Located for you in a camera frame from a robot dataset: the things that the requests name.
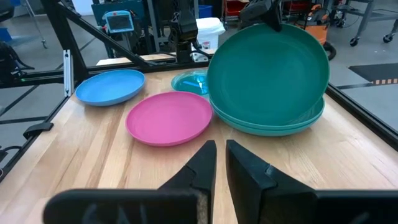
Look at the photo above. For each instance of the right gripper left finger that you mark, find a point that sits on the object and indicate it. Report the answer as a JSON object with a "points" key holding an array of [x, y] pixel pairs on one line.
{"points": [[202, 174]]}

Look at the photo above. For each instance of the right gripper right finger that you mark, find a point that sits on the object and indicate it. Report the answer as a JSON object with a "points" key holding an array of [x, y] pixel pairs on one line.
{"points": [[248, 180]]}

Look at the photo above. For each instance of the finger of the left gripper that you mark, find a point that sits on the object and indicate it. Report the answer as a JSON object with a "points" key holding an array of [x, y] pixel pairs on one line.
{"points": [[277, 20]]}

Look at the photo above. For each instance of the large teal plastic plate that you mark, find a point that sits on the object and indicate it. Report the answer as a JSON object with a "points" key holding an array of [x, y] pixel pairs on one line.
{"points": [[267, 133], [258, 126]]}

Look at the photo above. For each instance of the large dark green plate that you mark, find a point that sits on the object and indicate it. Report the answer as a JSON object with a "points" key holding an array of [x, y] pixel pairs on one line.
{"points": [[267, 74]]}

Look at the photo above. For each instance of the magenta plastic plate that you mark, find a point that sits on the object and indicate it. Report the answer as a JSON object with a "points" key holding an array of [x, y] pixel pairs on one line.
{"points": [[169, 118]]}

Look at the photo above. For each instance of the small teal translucent plate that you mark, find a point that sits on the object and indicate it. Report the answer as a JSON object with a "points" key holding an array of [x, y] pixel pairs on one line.
{"points": [[189, 82]]}

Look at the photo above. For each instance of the blue plastic plate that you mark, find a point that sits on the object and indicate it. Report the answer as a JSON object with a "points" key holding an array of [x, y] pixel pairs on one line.
{"points": [[110, 87]]}

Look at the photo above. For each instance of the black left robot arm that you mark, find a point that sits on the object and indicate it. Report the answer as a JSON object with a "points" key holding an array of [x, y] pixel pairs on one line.
{"points": [[184, 25]]}

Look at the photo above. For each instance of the red storage bin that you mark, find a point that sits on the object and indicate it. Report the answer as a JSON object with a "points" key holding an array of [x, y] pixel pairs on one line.
{"points": [[233, 7]]}

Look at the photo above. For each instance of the orange shop vacuum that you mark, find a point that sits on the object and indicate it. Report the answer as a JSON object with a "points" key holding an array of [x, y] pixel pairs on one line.
{"points": [[314, 31]]}

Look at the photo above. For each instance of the blue storage bin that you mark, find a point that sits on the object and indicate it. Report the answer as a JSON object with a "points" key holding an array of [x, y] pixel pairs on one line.
{"points": [[205, 12]]}

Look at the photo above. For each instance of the white lidded bin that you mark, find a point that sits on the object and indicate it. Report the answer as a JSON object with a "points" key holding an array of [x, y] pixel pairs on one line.
{"points": [[210, 31]]}

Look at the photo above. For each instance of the metal cart with casters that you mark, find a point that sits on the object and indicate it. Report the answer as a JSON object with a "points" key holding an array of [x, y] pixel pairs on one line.
{"points": [[354, 41]]}

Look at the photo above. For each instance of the black hazard-striped floor mat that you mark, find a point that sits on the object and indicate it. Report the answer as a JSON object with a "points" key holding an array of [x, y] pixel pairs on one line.
{"points": [[373, 73]]}

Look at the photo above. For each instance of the wooden background table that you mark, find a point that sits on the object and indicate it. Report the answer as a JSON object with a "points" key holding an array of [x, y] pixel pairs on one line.
{"points": [[124, 60]]}

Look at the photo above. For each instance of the blue-cased tablet screen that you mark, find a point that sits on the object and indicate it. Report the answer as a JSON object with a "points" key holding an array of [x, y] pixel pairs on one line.
{"points": [[118, 22]]}

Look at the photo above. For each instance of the silver aluminium bracket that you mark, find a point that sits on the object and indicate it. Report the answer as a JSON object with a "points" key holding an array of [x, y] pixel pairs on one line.
{"points": [[67, 74]]}

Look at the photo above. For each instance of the black aluminium table frame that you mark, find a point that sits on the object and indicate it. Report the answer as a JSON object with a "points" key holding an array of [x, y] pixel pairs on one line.
{"points": [[60, 31]]}

